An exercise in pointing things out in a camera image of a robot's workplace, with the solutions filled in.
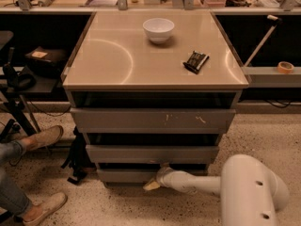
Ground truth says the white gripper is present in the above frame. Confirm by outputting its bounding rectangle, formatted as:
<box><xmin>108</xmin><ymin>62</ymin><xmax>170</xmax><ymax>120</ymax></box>
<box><xmin>143</xmin><ymin>163</ymin><xmax>189</xmax><ymax>192</ymax></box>

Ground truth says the blue jeans leg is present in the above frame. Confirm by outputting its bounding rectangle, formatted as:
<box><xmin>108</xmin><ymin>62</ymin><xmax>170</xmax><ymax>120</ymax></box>
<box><xmin>0</xmin><ymin>140</ymin><xmax>25</xmax><ymax>166</ymax></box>
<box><xmin>0</xmin><ymin>168</ymin><xmax>32</xmax><ymax>218</ymax></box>

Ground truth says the grey top drawer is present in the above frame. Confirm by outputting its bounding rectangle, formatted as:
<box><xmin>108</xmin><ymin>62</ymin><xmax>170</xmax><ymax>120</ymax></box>
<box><xmin>71</xmin><ymin>108</ymin><xmax>235</xmax><ymax>134</ymax></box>

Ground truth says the white stick with black tip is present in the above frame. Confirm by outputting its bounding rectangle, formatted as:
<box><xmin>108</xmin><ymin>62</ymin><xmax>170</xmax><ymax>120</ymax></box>
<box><xmin>244</xmin><ymin>14</ymin><xmax>282</xmax><ymax>67</ymax></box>

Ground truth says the black box with label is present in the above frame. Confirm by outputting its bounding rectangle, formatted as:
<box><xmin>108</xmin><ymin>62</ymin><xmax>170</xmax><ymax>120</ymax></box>
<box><xmin>24</xmin><ymin>46</ymin><xmax>68</xmax><ymax>78</ymax></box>

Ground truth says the grey drawer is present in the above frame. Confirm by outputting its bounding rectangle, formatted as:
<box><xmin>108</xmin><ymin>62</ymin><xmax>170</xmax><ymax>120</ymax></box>
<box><xmin>87</xmin><ymin>145</ymin><xmax>219</xmax><ymax>164</ymax></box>
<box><xmin>71</xmin><ymin>108</ymin><xmax>235</xmax><ymax>134</ymax></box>
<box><xmin>96</xmin><ymin>168</ymin><xmax>209</xmax><ymax>185</ymax></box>

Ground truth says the grey drawer cabinet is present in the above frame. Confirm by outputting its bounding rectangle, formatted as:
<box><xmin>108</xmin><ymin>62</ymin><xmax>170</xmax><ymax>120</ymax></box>
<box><xmin>63</xmin><ymin>9</ymin><xmax>248</xmax><ymax>175</ymax></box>

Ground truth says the white ceramic bowl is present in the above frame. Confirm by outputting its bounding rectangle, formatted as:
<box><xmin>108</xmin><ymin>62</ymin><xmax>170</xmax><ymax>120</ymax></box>
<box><xmin>143</xmin><ymin>18</ymin><xmax>175</xmax><ymax>44</ymax></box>

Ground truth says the tan shoe upper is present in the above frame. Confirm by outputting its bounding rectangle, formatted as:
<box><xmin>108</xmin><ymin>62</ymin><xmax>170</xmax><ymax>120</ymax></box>
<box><xmin>21</xmin><ymin>125</ymin><xmax>64</xmax><ymax>152</ymax></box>

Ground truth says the tan tape roll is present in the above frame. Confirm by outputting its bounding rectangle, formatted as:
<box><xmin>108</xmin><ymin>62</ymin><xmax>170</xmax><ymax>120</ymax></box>
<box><xmin>277</xmin><ymin>61</ymin><xmax>294</xmax><ymax>74</ymax></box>

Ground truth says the black side table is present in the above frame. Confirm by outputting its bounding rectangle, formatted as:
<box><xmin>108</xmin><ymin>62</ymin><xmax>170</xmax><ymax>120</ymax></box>
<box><xmin>0</xmin><ymin>30</ymin><xmax>64</xmax><ymax>137</ymax></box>

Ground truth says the blue jeans upper leg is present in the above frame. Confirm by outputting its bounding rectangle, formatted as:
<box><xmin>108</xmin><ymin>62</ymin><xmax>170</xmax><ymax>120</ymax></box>
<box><xmin>0</xmin><ymin>140</ymin><xmax>25</xmax><ymax>166</ymax></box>

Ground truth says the grey middle drawer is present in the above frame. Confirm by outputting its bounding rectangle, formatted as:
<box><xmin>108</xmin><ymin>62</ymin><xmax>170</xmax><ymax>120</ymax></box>
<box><xmin>87</xmin><ymin>145</ymin><xmax>219</xmax><ymax>164</ymax></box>

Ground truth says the blue jeans lower leg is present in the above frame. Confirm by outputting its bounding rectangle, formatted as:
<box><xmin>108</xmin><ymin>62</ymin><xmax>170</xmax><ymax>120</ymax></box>
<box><xmin>0</xmin><ymin>168</ymin><xmax>32</xmax><ymax>218</ymax></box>

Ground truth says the grey bottom drawer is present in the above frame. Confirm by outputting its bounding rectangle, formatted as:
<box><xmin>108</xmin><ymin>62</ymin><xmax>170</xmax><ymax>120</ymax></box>
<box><xmin>96</xmin><ymin>168</ymin><xmax>209</xmax><ymax>185</ymax></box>

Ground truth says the black snack bag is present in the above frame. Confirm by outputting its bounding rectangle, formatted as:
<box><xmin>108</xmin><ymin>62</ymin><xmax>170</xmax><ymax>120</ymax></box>
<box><xmin>183</xmin><ymin>51</ymin><xmax>209</xmax><ymax>74</ymax></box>

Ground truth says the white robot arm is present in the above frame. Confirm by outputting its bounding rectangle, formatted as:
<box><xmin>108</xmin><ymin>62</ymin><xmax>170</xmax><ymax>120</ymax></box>
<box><xmin>144</xmin><ymin>154</ymin><xmax>290</xmax><ymax>226</ymax></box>

